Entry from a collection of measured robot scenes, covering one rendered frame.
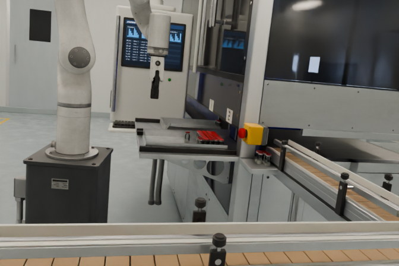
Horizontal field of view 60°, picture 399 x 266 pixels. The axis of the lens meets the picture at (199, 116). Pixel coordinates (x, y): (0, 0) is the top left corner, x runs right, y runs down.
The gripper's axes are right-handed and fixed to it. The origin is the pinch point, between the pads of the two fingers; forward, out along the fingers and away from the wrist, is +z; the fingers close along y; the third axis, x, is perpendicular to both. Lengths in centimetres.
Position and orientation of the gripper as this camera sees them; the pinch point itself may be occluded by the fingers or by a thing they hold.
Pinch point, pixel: (154, 94)
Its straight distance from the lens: 142.1
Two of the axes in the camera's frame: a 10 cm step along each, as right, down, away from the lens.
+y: -2.0, -1.7, 9.6
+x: -9.7, -0.6, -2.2
